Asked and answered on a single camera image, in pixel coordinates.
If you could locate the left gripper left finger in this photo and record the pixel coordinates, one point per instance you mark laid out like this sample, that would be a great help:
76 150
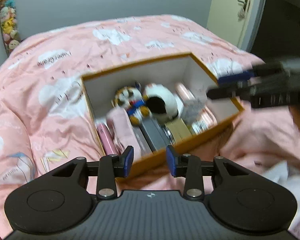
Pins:
111 167

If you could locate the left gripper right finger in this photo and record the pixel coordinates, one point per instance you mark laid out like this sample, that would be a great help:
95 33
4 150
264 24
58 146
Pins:
189 167

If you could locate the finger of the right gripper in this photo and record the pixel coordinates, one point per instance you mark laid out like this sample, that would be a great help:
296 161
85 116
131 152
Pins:
227 92
243 76

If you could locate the pink cylindrical stick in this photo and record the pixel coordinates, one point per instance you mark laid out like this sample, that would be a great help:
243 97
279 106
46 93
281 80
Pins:
106 139

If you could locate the pink pouch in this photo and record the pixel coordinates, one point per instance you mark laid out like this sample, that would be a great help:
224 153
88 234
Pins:
121 130

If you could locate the gold gift box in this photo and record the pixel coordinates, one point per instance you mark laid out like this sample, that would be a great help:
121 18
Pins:
177 131

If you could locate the dark grey gift box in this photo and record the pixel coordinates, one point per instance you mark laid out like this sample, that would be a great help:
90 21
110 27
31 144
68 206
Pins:
154 134

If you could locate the white plush toy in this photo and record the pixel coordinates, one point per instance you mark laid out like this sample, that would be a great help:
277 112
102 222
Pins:
161 102

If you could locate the red panda plush toy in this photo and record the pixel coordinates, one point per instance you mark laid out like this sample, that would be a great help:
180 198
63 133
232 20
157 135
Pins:
131 100

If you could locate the pink holder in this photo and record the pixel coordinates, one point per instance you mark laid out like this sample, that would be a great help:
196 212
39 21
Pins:
194 105

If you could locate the orange cardboard box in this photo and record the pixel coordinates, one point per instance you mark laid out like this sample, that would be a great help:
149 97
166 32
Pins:
99 90

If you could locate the cream door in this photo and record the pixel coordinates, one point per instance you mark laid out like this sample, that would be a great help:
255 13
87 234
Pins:
223 20

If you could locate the pink cloud-print duvet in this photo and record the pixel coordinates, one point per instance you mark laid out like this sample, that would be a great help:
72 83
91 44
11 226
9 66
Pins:
44 120

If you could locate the stack of plush toys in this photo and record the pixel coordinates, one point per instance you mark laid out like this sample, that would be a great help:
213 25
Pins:
9 25

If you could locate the door handle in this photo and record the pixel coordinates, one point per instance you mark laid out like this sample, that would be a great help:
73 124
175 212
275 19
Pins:
243 10

